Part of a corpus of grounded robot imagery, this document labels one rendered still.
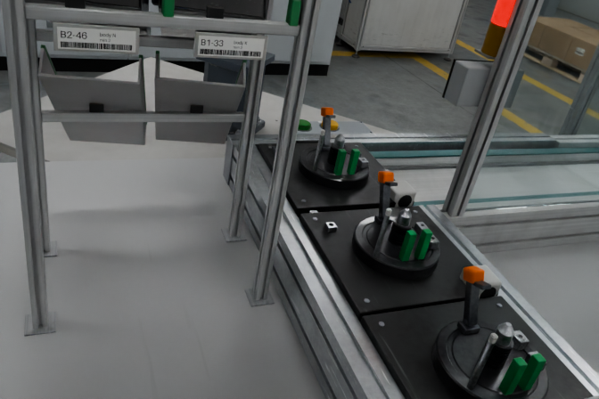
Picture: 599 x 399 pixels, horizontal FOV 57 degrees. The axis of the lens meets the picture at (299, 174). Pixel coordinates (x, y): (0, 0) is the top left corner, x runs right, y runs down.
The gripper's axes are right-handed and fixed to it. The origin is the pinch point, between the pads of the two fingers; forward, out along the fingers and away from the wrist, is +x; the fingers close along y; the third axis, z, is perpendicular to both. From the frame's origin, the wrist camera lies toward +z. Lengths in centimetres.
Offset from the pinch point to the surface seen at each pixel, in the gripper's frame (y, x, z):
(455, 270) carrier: 42, 33, -23
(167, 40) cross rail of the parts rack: -4.1, 13.1, 0.9
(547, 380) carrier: 47, 55, -16
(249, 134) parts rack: 8.8, 12.8, -15.8
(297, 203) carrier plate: 18.0, 18.9, -25.7
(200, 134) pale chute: -0.1, 6.0, -22.3
